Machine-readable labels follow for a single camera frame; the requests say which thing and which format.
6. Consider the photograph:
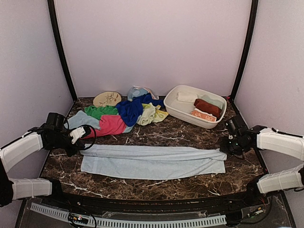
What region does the pale green rolled towel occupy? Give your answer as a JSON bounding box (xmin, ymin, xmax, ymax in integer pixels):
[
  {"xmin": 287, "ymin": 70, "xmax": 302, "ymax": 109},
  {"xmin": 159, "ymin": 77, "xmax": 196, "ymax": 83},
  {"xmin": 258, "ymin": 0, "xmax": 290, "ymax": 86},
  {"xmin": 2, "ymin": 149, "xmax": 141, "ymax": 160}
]
[{"xmin": 200, "ymin": 95, "xmax": 223, "ymax": 109}]

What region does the light blue dotted towel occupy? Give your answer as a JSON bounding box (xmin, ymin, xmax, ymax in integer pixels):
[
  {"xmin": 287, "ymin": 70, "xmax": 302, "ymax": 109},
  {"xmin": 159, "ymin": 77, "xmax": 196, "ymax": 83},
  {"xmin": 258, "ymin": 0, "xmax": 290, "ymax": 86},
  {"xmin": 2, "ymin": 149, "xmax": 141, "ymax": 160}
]
[{"xmin": 127, "ymin": 86, "xmax": 159, "ymax": 101}]

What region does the white slotted cable duct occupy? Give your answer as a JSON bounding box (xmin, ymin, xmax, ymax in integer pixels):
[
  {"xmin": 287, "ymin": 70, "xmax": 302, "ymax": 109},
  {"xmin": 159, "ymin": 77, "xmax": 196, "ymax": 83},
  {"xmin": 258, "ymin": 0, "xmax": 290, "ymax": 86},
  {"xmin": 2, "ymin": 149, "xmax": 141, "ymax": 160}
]
[{"xmin": 30, "ymin": 203, "xmax": 227, "ymax": 228}]

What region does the black left frame post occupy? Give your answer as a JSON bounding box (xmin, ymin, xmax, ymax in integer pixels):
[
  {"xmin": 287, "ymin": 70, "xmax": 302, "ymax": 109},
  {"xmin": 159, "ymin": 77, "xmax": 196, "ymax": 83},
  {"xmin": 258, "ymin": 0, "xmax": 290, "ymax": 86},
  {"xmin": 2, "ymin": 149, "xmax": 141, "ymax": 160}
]
[{"xmin": 47, "ymin": 0, "xmax": 78, "ymax": 102}]

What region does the royal blue towel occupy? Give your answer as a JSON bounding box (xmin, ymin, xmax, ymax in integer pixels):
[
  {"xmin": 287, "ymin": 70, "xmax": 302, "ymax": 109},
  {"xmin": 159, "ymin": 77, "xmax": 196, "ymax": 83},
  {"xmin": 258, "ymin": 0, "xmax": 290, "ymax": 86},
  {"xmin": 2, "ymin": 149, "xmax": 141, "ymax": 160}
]
[{"xmin": 115, "ymin": 93, "xmax": 164, "ymax": 127}]

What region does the pale yellow patterned towel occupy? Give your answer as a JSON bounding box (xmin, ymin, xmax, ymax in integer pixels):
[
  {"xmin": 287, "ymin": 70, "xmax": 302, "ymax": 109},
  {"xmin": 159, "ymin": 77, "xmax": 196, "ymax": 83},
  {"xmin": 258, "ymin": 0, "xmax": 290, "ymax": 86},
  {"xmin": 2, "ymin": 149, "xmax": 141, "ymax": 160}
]
[{"xmin": 136, "ymin": 103, "xmax": 169, "ymax": 126}]

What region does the beige bird-painted plate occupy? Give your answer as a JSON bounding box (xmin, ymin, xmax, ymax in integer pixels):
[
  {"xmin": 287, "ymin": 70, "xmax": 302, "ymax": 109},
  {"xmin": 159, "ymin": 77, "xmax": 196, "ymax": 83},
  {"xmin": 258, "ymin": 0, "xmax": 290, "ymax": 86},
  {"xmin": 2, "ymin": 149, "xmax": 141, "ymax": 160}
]
[{"xmin": 93, "ymin": 91, "xmax": 122, "ymax": 107}]

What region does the pink towel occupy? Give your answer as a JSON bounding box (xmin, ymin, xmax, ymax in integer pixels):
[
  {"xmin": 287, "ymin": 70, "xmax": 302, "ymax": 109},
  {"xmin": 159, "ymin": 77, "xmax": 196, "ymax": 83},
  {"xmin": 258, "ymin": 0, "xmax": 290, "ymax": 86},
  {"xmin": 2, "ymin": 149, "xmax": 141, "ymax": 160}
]
[{"xmin": 83, "ymin": 115, "xmax": 127, "ymax": 139}]

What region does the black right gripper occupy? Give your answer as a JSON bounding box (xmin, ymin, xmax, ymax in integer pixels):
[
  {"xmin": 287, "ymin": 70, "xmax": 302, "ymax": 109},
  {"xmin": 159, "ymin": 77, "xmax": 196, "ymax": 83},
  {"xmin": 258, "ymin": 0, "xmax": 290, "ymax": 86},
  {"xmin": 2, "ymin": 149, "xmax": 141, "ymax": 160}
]
[{"xmin": 220, "ymin": 135, "xmax": 247, "ymax": 156}]

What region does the white plastic basin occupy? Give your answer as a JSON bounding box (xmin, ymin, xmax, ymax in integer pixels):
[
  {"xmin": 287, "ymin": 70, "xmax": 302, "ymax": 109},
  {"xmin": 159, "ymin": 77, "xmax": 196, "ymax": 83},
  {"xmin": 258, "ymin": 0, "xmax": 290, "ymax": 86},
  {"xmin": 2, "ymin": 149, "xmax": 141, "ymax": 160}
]
[{"xmin": 163, "ymin": 85, "xmax": 227, "ymax": 129}]

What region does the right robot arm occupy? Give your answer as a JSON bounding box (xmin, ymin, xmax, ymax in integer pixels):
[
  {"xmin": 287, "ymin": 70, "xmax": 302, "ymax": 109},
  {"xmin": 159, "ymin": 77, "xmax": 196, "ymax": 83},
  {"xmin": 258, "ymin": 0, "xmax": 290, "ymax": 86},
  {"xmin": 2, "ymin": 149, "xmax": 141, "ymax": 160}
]
[{"xmin": 220, "ymin": 125, "xmax": 304, "ymax": 206}]

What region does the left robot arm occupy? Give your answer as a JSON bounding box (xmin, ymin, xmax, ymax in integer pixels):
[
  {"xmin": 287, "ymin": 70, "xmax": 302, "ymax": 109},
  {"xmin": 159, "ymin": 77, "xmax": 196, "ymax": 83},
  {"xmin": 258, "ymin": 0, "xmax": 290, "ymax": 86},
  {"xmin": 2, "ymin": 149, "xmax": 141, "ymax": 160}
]
[{"xmin": 0, "ymin": 125, "xmax": 91, "ymax": 207}]

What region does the large pale blue towel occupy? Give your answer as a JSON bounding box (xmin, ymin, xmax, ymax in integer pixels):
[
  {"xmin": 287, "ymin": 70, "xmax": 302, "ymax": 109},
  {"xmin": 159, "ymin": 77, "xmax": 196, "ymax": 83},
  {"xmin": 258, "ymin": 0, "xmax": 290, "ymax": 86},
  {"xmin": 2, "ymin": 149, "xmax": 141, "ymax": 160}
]
[{"xmin": 81, "ymin": 145, "xmax": 227, "ymax": 180}]

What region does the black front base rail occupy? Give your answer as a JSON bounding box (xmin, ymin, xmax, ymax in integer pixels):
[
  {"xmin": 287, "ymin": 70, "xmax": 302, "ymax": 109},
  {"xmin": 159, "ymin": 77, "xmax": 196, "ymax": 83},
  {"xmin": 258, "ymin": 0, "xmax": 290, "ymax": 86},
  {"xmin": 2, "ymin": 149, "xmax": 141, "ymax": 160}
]
[{"xmin": 42, "ymin": 177, "xmax": 269, "ymax": 213}]

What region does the black right frame post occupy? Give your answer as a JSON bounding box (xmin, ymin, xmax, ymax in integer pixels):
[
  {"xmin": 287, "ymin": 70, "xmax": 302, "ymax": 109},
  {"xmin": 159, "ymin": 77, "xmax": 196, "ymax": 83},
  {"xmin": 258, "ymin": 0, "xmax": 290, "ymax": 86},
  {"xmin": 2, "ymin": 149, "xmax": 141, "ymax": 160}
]
[{"xmin": 230, "ymin": 0, "xmax": 259, "ymax": 101}]

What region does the grey-blue towel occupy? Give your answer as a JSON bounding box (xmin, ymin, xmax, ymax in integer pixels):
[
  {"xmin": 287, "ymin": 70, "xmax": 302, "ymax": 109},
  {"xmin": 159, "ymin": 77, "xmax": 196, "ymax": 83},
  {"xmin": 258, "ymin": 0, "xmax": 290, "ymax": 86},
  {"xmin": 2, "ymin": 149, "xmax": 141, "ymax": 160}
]
[{"xmin": 67, "ymin": 111, "xmax": 133, "ymax": 133}]

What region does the black frame post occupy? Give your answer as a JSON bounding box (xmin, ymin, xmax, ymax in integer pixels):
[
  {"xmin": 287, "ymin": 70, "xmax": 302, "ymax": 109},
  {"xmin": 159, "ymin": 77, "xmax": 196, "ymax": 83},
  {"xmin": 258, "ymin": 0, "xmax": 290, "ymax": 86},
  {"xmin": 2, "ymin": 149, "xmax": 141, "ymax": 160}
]
[
  {"xmin": 47, "ymin": 0, "xmax": 78, "ymax": 102},
  {"xmin": 230, "ymin": 0, "xmax": 259, "ymax": 101}
]

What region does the orange patterned rolled towel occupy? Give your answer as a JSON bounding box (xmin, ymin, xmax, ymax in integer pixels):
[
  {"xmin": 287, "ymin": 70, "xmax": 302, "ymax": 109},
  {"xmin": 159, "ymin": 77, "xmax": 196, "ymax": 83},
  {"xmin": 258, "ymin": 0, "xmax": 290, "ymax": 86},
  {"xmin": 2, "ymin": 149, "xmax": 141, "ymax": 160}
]
[{"xmin": 191, "ymin": 108, "xmax": 217, "ymax": 122}]

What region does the brown rolled towel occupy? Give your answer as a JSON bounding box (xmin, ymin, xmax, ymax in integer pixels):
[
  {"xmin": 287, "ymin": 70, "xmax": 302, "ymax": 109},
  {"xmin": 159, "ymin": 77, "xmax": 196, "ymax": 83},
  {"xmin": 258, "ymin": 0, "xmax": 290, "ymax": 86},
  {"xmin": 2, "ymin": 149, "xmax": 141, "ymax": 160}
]
[{"xmin": 194, "ymin": 98, "xmax": 221, "ymax": 118}]

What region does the white rolled towel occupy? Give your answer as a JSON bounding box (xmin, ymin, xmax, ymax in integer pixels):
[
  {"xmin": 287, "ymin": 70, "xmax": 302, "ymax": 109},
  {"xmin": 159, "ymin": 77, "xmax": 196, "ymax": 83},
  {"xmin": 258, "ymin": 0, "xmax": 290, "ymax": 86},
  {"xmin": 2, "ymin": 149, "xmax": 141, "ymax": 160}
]
[{"xmin": 177, "ymin": 92, "xmax": 198, "ymax": 103}]

